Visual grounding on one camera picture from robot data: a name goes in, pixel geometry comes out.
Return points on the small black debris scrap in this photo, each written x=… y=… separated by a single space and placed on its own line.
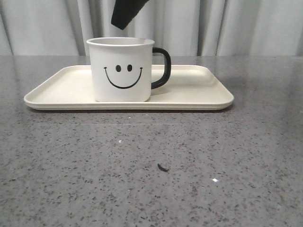
x=162 y=168

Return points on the cream rectangular plastic tray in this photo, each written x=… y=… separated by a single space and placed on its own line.
x=190 y=87

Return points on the grey pleated curtain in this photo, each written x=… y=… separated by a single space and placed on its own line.
x=182 y=27

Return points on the white smiley mug black handle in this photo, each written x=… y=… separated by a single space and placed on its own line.
x=121 y=68

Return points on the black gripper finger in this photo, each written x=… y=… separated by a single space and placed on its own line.
x=124 y=11

